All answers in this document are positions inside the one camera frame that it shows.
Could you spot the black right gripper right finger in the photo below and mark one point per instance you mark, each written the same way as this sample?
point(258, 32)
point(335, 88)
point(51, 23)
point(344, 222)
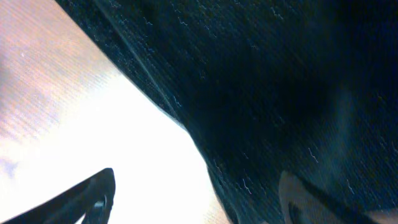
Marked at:
point(302, 202)

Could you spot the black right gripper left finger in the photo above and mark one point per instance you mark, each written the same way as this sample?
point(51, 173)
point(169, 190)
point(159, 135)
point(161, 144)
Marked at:
point(91, 199)

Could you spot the black velvet skirt with buttons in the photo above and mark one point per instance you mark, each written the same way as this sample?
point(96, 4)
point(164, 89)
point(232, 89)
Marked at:
point(267, 86)

